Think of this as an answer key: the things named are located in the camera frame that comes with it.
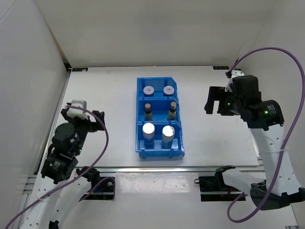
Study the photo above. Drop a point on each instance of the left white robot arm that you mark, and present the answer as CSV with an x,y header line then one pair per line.
x,y
62,185

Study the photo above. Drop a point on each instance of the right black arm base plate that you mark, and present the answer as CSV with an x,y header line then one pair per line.
x,y
210,191

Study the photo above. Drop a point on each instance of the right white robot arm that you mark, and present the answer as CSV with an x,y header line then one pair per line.
x,y
265,120

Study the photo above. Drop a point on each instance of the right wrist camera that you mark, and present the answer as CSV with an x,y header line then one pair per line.
x,y
241,84

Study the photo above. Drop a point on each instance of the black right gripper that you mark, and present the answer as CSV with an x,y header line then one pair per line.
x,y
215,94

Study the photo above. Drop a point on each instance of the blue three-compartment plastic bin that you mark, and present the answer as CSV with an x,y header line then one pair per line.
x,y
160,105

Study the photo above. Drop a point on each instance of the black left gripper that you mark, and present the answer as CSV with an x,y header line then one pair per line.
x,y
72,119

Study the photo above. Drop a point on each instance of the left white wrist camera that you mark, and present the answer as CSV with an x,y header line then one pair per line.
x,y
73,113

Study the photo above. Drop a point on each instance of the blue-label silver-lid shaker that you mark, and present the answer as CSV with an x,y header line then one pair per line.
x,y
148,131
168,133

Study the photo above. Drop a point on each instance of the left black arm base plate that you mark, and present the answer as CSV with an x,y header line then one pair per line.
x,y
102,187

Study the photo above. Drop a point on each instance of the front aluminium rail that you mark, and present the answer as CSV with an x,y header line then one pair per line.
x,y
154,169

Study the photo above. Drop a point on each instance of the yellow-label brown bottle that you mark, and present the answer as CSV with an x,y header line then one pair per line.
x,y
172,111
148,112

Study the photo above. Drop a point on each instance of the white-lid sauce jar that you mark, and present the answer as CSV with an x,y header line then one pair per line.
x,y
168,91
148,91

